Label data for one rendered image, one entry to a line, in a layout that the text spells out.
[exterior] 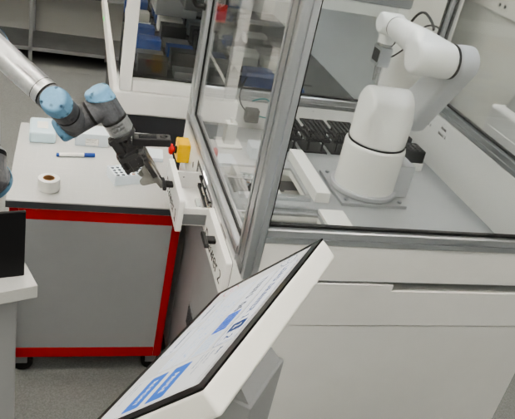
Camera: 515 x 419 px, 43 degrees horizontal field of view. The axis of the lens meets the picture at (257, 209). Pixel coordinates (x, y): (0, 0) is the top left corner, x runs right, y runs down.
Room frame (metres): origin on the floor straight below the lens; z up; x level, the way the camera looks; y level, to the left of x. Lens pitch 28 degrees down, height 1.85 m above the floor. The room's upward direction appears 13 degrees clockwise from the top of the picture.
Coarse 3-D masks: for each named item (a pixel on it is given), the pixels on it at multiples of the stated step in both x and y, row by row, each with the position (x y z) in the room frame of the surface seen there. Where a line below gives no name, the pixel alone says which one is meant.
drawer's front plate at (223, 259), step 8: (208, 208) 1.68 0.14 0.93; (208, 216) 1.66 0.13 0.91; (216, 216) 1.64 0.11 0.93; (208, 224) 1.64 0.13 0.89; (216, 224) 1.59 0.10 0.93; (208, 232) 1.63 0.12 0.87; (216, 232) 1.55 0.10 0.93; (216, 240) 1.53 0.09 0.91; (224, 240) 1.52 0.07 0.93; (216, 248) 1.52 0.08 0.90; (224, 248) 1.48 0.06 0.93; (208, 256) 1.58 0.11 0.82; (216, 256) 1.50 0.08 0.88; (224, 256) 1.44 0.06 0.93; (224, 264) 1.42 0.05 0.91; (216, 272) 1.47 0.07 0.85; (224, 272) 1.41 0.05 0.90; (216, 280) 1.46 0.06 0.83; (224, 280) 1.41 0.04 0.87; (224, 288) 1.41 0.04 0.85
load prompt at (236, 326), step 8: (288, 264) 1.11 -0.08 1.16; (280, 272) 1.08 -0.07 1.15; (272, 280) 1.05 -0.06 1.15; (264, 288) 1.02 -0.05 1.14; (272, 288) 0.99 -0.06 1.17; (256, 296) 1.00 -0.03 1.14; (264, 296) 0.97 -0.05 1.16; (256, 304) 0.94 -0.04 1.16; (248, 312) 0.93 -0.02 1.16; (240, 320) 0.90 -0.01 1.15; (232, 328) 0.88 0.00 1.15; (240, 328) 0.85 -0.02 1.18; (224, 336) 0.86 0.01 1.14; (232, 336) 0.84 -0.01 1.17; (216, 344) 0.84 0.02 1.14
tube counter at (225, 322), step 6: (246, 300) 1.01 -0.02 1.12; (240, 306) 0.99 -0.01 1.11; (234, 312) 0.98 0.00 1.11; (228, 318) 0.96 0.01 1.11; (234, 318) 0.93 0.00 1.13; (222, 324) 0.94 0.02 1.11; (228, 324) 0.92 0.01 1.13; (216, 330) 0.92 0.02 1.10; (222, 330) 0.90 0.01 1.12; (210, 336) 0.91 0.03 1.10; (216, 336) 0.89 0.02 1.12; (204, 342) 0.89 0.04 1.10; (210, 342) 0.87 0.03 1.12; (198, 348) 0.87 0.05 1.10; (204, 348) 0.85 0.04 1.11
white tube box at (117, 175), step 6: (108, 168) 2.04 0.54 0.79; (114, 168) 2.05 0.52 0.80; (120, 168) 2.06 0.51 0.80; (108, 174) 2.04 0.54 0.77; (114, 174) 2.00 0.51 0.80; (120, 174) 2.02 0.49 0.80; (126, 174) 2.03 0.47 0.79; (114, 180) 1.99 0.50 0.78; (120, 180) 2.00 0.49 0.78; (126, 180) 2.01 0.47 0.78; (132, 180) 2.03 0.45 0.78; (138, 180) 2.04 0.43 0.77
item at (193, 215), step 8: (184, 176) 1.94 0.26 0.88; (192, 176) 1.95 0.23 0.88; (184, 184) 1.94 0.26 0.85; (192, 184) 1.95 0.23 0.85; (184, 192) 1.91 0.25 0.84; (192, 192) 1.92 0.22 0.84; (192, 200) 1.87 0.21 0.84; (200, 200) 1.88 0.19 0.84; (192, 208) 1.71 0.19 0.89; (200, 208) 1.72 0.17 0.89; (184, 216) 1.70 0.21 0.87; (192, 216) 1.71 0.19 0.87; (200, 216) 1.72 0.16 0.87; (184, 224) 1.71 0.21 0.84; (192, 224) 1.72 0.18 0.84; (200, 224) 1.72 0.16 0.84
